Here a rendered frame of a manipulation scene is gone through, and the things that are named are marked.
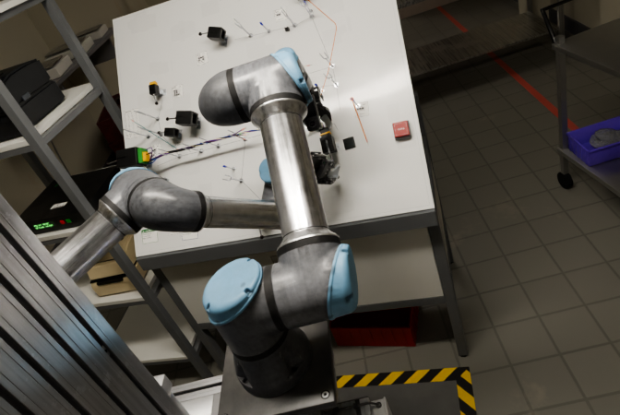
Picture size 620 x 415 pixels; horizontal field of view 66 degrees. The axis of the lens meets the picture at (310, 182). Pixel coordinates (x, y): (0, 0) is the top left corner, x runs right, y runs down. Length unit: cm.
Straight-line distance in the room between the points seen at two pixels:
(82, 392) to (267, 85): 59
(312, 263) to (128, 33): 165
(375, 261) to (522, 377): 79
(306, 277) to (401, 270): 112
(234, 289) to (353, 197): 94
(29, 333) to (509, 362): 195
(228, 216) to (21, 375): 64
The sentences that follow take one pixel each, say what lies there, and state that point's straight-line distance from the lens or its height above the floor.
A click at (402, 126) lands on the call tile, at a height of 111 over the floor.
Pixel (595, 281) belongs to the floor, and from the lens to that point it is 258.
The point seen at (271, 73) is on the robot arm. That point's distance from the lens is 96.
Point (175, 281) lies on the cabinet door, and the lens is 215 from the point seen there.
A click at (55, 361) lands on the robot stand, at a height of 154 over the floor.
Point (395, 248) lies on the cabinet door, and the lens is 181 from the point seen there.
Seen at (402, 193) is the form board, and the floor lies 92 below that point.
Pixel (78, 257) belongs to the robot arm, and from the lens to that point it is 118.
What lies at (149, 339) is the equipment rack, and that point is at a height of 24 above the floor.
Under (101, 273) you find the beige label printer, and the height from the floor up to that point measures 78.
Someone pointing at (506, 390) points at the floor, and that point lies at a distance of 223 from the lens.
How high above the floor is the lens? 191
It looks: 32 degrees down
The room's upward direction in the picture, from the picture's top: 21 degrees counter-clockwise
